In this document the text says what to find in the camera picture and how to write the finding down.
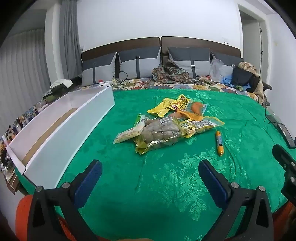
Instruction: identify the clear packet with yellow label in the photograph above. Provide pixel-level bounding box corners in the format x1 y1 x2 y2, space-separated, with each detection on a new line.
180 116 225 138

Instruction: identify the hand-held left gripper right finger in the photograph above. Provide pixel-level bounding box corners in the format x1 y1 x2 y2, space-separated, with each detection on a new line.
198 159 274 241

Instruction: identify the dark clothes pile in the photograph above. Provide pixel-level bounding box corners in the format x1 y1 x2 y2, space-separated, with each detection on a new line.
43 77 81 102

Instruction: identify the grey curtain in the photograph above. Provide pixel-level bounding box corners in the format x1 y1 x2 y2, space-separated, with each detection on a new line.
59 0 82 79

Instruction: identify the white cloth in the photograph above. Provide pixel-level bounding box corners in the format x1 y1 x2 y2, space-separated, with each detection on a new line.
50 79 73 88

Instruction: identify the dark floral garment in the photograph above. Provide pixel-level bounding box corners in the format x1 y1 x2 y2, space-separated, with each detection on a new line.
151 59 201 84

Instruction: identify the yellow black printed snack packet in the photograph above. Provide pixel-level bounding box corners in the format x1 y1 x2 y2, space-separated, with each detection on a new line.
170 94 192 110

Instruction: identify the plain yellow snack packet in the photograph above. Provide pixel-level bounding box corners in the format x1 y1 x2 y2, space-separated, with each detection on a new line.
147 97 178 117

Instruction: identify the black flat device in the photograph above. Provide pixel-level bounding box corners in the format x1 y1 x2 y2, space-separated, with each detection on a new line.
266 115 281 126

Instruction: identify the green floral blanket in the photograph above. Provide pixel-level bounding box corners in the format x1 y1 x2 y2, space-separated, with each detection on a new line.
23 89 289 241

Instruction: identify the white door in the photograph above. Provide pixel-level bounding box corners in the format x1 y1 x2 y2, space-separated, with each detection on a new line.
239 10 265 77

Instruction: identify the pile of clothes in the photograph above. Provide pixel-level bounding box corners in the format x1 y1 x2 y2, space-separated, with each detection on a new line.
238 61 266 105

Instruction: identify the orange sausage stick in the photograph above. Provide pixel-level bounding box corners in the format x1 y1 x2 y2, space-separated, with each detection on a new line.
216 131 225 157

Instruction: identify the large clear brown snack packet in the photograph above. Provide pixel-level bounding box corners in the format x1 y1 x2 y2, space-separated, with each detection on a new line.
135 116 185 154

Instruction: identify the orange sausage packet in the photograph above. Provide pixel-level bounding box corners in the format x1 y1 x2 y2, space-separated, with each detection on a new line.
169 102 208 121

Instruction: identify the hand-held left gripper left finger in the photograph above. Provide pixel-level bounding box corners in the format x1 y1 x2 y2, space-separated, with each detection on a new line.
27 160 102 241

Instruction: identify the blue cloth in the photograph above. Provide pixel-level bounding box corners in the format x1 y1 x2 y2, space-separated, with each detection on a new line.
221 75 251 90

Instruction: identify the white green snack packet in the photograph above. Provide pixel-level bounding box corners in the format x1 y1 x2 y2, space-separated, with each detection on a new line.
113 113 148 144

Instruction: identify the white sheer curtain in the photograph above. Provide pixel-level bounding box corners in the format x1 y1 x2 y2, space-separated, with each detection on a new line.
0 28 51 98

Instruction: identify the orange cloth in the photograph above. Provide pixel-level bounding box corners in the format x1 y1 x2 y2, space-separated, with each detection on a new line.
15 195 35 241

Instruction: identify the black bag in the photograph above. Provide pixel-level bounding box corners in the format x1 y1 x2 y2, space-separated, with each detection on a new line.
231 66 259 90

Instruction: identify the clear plastic bag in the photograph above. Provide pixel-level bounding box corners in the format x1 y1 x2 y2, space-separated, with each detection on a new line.
209 58 225 82

